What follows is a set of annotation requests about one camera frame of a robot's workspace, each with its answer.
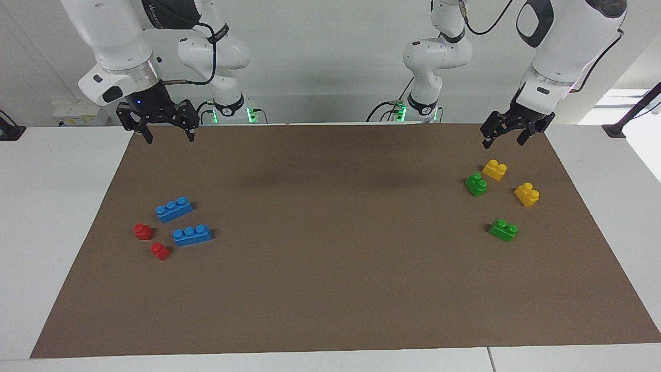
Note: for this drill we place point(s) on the yellow two-stud toy block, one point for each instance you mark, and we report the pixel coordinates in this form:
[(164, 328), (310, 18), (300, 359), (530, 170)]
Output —
[(494, 171), (526, 196)]

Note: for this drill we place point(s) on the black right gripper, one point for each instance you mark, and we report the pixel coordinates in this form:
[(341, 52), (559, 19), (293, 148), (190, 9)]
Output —
[(155, 108)]

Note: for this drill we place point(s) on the black table clamp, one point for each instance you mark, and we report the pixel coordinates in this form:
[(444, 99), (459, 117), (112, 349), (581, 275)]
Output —
[(9, 132)]

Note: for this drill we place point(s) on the blue three-stud toy block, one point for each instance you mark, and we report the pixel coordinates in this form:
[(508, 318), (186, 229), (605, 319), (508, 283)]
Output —
[(174, 211), (192, 236)]

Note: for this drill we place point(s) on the black camera stand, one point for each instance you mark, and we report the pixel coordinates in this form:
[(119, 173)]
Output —
[(632, 111)]

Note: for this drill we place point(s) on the red one-stud toy block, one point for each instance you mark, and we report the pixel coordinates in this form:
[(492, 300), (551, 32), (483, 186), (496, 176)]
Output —
[(143, 232), (160, 252)]

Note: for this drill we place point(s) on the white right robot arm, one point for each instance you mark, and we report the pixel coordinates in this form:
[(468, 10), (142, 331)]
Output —
[(119, 36)]

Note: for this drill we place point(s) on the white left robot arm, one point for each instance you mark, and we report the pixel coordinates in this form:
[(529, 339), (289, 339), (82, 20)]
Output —
[(563, 46)]

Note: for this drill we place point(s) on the green two-stud toy block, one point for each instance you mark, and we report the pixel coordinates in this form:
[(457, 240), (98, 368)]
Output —
[(503, 231), (476, 186)]

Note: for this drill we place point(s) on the brown table mat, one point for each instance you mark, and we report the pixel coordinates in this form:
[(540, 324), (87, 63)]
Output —
[(330, 294)]

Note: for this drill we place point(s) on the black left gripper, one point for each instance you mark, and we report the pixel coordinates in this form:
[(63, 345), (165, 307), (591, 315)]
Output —
[(516, 119)]

